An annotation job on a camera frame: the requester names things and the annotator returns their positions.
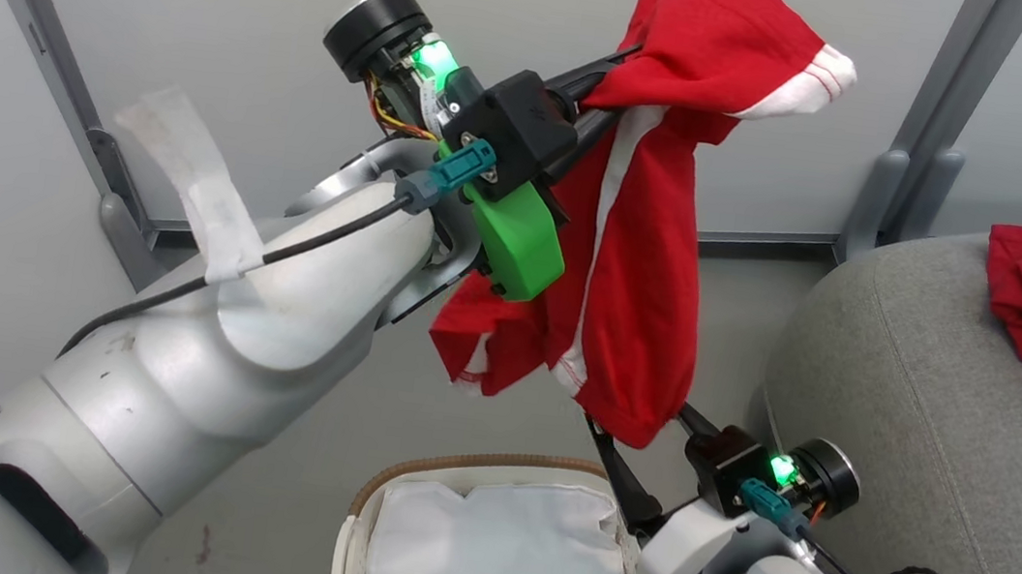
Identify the grey partition base rail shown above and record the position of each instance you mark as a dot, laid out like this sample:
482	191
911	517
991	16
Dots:
770	243

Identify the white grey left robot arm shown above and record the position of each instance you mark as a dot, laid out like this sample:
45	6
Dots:
168	381

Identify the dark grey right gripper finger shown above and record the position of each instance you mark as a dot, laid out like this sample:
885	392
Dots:
697	421
628	482

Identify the green left wrist camera housing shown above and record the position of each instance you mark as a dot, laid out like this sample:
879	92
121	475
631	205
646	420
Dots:
521	244

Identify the white basket liner cloth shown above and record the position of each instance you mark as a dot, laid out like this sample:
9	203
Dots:
497	558

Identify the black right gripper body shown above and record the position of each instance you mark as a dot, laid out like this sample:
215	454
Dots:
727	470

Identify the laundry basket with white liner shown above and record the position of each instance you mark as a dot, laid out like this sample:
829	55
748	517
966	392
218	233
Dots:
470	460

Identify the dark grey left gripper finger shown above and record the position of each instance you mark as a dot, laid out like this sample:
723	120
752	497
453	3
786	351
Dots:
585	77
582	145

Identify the white tape strip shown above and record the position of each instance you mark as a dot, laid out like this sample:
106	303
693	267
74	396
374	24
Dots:
194	170

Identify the grey fabric sofa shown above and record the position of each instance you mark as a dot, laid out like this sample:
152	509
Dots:
942	428

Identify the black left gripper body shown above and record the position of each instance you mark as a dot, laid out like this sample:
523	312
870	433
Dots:
511	131

